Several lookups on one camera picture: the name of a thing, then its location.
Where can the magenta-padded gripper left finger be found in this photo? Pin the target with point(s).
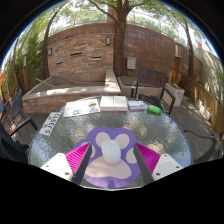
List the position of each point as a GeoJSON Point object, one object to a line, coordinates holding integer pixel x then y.
{"type": "Point", "coordinates": [60, 165]}

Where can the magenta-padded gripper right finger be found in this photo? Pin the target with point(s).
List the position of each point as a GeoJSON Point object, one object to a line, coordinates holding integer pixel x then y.
{"type": "Point", "coordinates": [165, 164]}

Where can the white computer mouse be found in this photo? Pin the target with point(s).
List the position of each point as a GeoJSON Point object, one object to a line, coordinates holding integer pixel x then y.
{"type": "Point", "coordinates": [111, 151]}

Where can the purple paw-shaped mouse pad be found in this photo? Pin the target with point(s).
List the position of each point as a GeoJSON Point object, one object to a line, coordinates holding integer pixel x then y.
{"type": "Point", "coordinates": [110, 173]}

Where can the white number plate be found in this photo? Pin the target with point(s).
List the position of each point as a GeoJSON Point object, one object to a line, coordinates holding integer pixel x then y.
{"type": "Point", "coordinates": [50, 124]}

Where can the black metal armchair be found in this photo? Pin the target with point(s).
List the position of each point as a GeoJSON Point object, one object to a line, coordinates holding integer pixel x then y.
{"type": "Point", "coordinates": [200, 134]}

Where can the black mesh-back chair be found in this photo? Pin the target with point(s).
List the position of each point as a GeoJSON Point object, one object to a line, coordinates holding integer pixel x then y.
{"type": "Point", "coordinates": [11, 148]}
{"type": "Point", "coordinates": [16, 105]}

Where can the green plastic packet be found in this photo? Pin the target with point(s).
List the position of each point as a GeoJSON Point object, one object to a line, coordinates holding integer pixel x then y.
{"type": "Point", "coordinates": [154, 109]}

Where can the printed paper sheet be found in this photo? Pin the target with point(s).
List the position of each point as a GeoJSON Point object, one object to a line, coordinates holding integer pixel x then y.
{"type": "Point", "coordinates": [81, 107]}

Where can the white and blue packet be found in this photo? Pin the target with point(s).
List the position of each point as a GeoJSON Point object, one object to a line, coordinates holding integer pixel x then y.
{"type": "Point", "coordinates": [137, 105]}

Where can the small white planter box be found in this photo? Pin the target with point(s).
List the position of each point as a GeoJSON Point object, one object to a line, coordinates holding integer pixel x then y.
{"type": "Point", "coordinates": [204, 110]}

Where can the large white planter box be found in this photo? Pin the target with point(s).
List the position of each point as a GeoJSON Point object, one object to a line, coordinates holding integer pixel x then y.
{"type": "Point", "coordinates": [173, 95]}

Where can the white flat box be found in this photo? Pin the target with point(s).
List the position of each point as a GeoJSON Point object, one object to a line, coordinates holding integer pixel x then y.
{"type": "Point", "coordinates": [107, 103]}
{"type": "Point", "coordinates": [120, 103]}

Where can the stone raised planter bed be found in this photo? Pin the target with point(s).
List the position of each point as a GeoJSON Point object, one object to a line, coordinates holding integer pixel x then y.
{"type": "Point", "coordinates": [70, 90]}

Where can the wooden slat fence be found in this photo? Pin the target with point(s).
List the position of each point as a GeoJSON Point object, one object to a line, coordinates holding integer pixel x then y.
{"type": "Point", "coordinates": [208, 100]}

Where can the wooden stick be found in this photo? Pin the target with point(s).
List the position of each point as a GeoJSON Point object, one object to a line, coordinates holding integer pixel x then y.
{"type": "Point", "coordinates": [44, 82]}

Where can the dark slatted-back armchair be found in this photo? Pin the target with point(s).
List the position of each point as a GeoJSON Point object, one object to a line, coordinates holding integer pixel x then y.
{"type": "Point", "coordinates": [151, 77]}

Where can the thin curved tree trunk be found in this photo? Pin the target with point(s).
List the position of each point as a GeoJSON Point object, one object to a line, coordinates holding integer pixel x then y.
{"type": "Point", "coordinates": [45, 53]}

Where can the thin straight tree trunk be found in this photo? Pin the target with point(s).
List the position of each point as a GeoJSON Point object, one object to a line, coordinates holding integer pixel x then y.
{"type": "Point", "coordinates": [190, 53]}

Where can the thick tree trunk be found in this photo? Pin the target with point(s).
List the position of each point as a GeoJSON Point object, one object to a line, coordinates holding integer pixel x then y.
{"type": "Point", "coordinates": [119, 43]}

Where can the wooden post with globe lamp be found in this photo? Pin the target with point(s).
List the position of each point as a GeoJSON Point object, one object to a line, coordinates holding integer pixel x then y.
{"type": "Point", "coordinates": [176, 66]}

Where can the wooden post lamp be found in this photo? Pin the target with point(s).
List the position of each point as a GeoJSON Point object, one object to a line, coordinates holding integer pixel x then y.
{"type": "Point", "coordinates": [25, 71]}

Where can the grey wall utility box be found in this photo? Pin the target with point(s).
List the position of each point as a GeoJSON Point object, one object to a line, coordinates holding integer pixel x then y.
{"type": "Point", "coordinates": [131, 63]}

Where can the black wall lamp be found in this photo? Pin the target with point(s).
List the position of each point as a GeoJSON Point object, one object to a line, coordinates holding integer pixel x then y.
{"type": "Point", "coordinates": [49, 52]}
{"type": "Point", "coordinates": [108, 41]}

